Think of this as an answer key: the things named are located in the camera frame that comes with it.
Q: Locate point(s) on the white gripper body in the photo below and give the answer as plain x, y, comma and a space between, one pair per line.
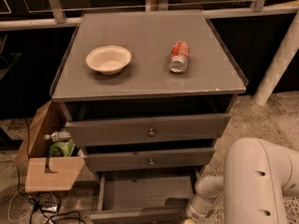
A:
195, 209

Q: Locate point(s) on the grey bottom drawer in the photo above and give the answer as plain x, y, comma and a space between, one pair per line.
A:
157, 196

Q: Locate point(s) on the grey drawer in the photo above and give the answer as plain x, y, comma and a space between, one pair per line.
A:
108, 132
148, 159
157, 196

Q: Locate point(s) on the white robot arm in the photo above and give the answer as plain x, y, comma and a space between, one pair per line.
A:
257, 176

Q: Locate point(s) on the grey middle drawer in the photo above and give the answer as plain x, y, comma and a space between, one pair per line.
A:
148, 159

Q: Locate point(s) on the grey drawer cabinet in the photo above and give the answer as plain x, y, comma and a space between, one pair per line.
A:
146, 87

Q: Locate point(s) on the grey top drawer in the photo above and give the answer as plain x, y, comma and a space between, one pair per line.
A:
108, 132

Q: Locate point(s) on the power adapter on floor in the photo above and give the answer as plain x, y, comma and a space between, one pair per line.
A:
49, 207

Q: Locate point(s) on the green plastic bag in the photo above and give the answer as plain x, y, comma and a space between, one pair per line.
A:
62, 149

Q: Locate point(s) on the clear bottle in box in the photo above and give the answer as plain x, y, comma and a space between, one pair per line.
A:
57, 136

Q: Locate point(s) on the red labelled plastic bottle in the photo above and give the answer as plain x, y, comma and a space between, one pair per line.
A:
179, 57

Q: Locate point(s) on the brown cardboard box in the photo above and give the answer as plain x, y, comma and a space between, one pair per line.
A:
44, 173

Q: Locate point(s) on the white paper bowl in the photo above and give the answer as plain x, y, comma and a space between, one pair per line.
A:
108, 60

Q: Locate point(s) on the white slanted pole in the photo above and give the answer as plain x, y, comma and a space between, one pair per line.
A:
280, 62

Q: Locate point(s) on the metal railing frame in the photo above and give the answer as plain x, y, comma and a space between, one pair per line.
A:
31, 14

